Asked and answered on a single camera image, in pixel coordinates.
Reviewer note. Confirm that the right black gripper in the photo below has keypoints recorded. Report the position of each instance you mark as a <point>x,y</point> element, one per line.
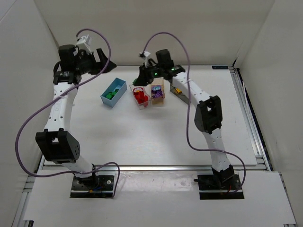
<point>144,75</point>

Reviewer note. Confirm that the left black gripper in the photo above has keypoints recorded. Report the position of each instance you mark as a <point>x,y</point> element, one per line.
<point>95,63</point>

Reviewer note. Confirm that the red flower lego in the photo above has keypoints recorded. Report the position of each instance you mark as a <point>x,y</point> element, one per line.
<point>138,89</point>

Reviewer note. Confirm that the purple lotus lego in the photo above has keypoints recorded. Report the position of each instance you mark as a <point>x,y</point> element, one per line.
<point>156,88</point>

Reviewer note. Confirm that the blue plastic container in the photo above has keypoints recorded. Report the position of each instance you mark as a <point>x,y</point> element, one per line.
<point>116,84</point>

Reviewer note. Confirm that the smoky grey container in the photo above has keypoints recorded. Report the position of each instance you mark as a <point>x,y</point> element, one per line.
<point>181,95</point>

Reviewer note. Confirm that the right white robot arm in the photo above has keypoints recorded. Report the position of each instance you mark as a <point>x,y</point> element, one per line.
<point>208,116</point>

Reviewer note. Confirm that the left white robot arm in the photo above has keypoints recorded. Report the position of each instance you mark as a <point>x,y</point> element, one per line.
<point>56,142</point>

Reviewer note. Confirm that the orange transparent container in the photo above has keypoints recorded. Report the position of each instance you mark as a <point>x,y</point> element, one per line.
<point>157,82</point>

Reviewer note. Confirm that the clear plastic container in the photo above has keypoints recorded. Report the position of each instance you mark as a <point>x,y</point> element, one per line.
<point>143,105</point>

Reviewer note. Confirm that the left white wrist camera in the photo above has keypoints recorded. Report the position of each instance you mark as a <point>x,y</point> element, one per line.
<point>84,43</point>

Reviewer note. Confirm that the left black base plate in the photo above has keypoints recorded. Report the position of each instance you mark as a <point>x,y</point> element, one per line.
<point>95,186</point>

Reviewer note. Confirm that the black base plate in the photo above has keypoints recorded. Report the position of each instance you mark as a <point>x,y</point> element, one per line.
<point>95,186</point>
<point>211,189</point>

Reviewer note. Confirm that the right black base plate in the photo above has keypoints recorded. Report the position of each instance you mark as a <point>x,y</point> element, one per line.
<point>211,189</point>

